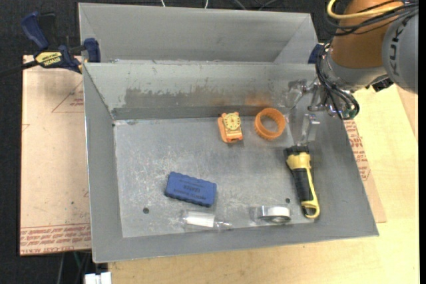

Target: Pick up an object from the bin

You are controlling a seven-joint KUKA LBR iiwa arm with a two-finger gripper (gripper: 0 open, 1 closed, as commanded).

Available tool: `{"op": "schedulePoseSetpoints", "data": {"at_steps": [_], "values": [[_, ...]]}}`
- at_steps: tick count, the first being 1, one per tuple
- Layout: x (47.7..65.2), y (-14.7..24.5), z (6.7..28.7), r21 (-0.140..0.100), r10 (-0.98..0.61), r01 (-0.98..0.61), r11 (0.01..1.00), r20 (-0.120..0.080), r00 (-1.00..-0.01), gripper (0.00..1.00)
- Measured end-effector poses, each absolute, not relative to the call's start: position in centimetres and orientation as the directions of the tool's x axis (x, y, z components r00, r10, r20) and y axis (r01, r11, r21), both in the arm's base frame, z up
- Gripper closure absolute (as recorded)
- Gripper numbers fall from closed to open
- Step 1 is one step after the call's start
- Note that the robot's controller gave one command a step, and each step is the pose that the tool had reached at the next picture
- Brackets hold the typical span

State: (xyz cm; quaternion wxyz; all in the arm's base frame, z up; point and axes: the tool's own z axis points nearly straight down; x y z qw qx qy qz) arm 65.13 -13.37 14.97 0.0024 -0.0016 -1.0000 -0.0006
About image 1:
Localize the clear plastic packet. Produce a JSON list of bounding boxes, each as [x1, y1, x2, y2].
[[180, 209, 234, 230]]

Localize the yellow and black flashlight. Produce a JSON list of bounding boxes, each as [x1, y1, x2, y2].
[[283, 144, 321, 220]]

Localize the blue board eraser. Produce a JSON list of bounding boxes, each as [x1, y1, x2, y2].
[[163, 171, 218, 209]]

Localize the grey metal bin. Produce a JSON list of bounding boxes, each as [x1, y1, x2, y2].
[[78, 2, 380, 264]]

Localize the black cylinder on white bracket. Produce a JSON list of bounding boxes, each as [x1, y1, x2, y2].
[[371, 75, 395, 93]]

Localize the brown cardboard board, red print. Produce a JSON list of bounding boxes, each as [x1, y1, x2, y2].
[[19, 55, 388, 257]]

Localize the silver and white tape roll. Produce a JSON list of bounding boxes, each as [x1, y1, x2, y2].
[[249, 204, 292, 224]]

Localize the orange toy clock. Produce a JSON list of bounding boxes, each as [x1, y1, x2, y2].
[[217, 111, 244, 144]]

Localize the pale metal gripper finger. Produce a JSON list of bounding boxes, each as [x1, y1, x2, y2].
[[298, 112, 321, 148], [286, 80, 309, 109]]

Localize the orange ribbed ring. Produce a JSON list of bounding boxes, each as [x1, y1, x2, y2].
[[254, 107, 287, 142]]

